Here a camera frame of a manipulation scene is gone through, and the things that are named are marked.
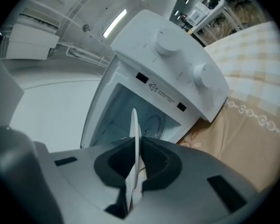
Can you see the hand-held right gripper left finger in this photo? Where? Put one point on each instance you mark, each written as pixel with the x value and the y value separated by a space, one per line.
pixel 84 171

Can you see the black headset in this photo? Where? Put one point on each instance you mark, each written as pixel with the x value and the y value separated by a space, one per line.
pixel 212 2

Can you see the round ceiling sensor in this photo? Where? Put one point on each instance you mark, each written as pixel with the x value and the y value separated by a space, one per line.
pixel 86 28

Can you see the white ceiling air conditioner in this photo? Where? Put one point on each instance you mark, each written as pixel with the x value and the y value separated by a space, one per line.
pixel 32 42

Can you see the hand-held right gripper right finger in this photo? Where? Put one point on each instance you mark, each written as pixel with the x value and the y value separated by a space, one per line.
pixel 189 176

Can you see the white plate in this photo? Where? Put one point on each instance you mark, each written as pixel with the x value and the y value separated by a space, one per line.
pixel 136 129

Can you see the white ceiling pipes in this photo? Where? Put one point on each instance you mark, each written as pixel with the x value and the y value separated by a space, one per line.
pixel 88 56

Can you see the beige checkered tablecloth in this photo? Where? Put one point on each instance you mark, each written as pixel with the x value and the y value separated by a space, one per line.
pixel 259 62

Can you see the long ceiling light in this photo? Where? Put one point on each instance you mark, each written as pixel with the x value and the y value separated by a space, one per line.
pixel 114 23

